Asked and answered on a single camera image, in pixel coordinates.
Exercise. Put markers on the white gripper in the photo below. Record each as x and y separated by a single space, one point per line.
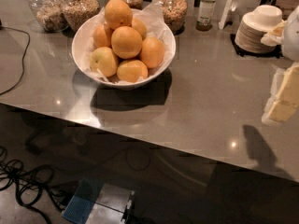
291 37

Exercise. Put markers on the white paper bowl liner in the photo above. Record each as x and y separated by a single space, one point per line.
153 20

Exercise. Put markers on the yellowish left front orange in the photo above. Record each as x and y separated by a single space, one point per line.
104 60

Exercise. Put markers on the white ceramic bowl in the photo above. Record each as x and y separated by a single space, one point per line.
81 44

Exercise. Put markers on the black mat under plates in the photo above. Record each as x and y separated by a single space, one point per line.
276 53

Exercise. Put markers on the stack of white plates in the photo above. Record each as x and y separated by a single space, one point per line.
249 34

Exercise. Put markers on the white upright stand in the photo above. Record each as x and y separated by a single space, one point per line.
225 14

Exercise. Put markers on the clear glass bottle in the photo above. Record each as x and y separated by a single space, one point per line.
205 13

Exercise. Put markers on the right glass granola jar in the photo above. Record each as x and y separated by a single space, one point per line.
174 12

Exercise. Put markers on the blue and grey floor box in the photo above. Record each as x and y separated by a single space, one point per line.
95 202

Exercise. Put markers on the left glass granola jar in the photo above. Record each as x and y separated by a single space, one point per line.
49 14

